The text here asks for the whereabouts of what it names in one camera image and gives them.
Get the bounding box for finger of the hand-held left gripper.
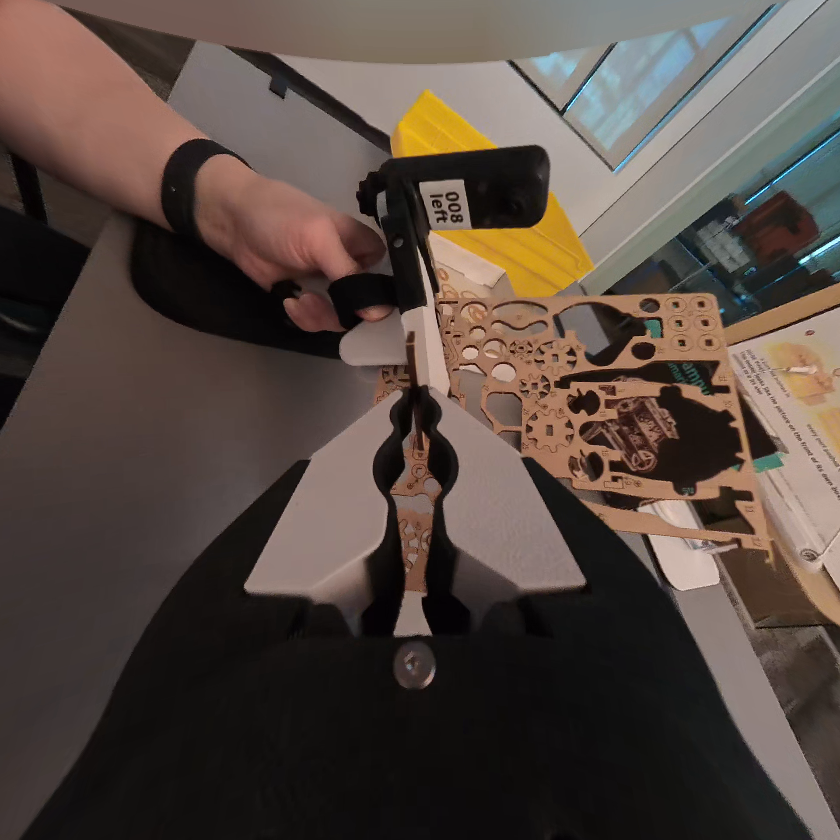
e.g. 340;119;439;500
400;304;452;398

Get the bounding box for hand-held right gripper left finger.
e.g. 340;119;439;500
244;388;411;636

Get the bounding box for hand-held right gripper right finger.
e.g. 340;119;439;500
423;386;588;634

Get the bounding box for large wooden parts sheet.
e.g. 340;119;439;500
433;292;777;568

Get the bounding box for person's left forearm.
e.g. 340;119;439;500
0;0;191;224

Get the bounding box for wooden gear parts sheet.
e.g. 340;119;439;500
373;364;460;595

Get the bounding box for person's left hand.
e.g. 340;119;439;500
196;165;396;333

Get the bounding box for yellow box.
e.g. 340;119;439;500
390;88;596;298

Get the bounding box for window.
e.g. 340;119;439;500
511;0;785;173

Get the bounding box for white leaflet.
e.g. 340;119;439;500
640;502;723;589

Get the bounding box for black kit box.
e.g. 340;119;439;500
558;315;788;519

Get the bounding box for black wristband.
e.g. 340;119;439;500
159;138;256;238

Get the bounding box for white instruction booklet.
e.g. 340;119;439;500
727;322;840;578

